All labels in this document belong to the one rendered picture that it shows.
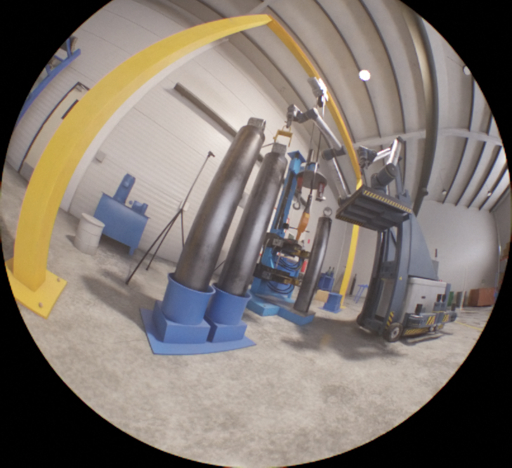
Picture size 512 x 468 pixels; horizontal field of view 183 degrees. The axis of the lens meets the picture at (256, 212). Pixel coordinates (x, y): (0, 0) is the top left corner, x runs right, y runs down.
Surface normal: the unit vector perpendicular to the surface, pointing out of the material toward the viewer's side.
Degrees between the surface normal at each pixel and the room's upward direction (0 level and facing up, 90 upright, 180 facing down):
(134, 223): 90
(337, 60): 173
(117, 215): 90
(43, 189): 90
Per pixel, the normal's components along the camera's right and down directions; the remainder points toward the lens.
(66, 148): 0.70, 0.02
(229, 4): -0.23, 0.90
